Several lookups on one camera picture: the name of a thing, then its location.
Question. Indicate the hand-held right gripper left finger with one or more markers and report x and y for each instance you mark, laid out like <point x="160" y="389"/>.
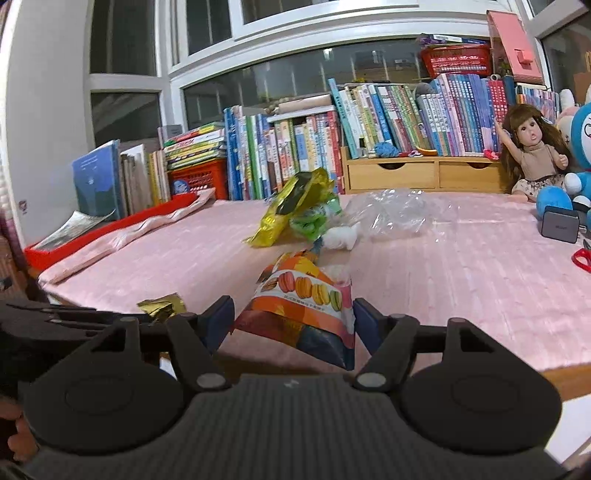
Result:
<point x="217" y="323"/>

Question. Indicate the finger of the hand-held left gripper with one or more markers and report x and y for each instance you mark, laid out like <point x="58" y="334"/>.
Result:
<point x="101" y="316"/>

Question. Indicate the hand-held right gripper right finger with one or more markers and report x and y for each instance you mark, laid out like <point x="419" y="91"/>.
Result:
<point x="367" y="323"/>

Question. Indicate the small gold foil wrapper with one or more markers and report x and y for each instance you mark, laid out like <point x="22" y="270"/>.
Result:
<point x="161" y="305"/>

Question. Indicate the orange macaron print packet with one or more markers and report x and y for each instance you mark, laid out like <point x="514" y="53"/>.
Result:
<point x="300" y="300"/>

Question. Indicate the green plastic wrapper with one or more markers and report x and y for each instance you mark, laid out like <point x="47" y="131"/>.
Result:
<point x="309" y="224"/>

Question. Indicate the clear plastic bag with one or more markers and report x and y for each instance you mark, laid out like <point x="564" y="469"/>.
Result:
<point x="397" y="210"/>

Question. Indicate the gold green foil bag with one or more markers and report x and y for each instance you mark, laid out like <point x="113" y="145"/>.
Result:
<point x="281" y="207"/>

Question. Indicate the person's left hand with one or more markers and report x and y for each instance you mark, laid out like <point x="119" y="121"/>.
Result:
<point x="23" y="438"/>

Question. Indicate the crumpled white tissue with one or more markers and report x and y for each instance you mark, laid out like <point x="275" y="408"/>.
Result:
<point x="340" y="237"/>

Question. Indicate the silver glossy sheet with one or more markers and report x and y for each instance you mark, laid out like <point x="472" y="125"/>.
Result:
<point x="74" y="228"/>

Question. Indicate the folded pink cloth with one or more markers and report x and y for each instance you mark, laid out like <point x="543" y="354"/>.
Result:
<point x="138" y="230"/>

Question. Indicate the blue round badge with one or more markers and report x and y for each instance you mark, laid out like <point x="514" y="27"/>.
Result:
<point x="180" y="187"/>

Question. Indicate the red plastic crate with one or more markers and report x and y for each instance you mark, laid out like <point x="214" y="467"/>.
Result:
<point x="203" y="177"/>

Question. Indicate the wooden drawer organizer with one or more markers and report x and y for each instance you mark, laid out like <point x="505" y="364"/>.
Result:
<point x="392" y="175"/>

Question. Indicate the blue yarn ball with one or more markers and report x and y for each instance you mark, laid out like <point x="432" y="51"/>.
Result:
<point x="385" y="150"/>

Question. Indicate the stack of flat books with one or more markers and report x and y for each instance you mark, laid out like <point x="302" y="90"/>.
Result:
<point x="452" y="39"/>
<point x="196" y="145"/>

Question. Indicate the orange boat-shaped toy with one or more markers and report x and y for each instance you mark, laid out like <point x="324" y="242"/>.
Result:
<point x="425" y="152"/>

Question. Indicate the black charger box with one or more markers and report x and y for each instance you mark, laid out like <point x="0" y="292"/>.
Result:
<point x="559" y="225"/>

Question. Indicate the blue cat plush toy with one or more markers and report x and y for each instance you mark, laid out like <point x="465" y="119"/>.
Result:
<point x="554" y="203"/>

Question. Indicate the red scissors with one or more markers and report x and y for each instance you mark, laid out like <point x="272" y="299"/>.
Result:
<point x="582" y="258"/>

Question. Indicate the rolled brown paper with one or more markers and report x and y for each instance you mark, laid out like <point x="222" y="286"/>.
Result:
<point x="304" y="104"/>

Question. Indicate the long-haired doll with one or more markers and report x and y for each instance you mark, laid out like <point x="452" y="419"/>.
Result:
<point x="535" y="157"/>

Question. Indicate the red plastic basket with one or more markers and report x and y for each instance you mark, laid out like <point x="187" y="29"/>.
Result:
<point x="457" y="60"/>

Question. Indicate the white bunny plush toy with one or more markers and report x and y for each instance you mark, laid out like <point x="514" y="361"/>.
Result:
<point x="567" y="117"/>

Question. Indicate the pink board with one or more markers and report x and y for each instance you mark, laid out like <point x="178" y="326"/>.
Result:
<point x="515" y="44"/>

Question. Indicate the brown paper bag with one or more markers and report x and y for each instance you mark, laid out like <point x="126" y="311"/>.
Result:
<point x="583" y="84"/>

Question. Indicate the white window frame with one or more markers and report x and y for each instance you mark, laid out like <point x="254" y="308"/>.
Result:
<point x="286" y="39"/>

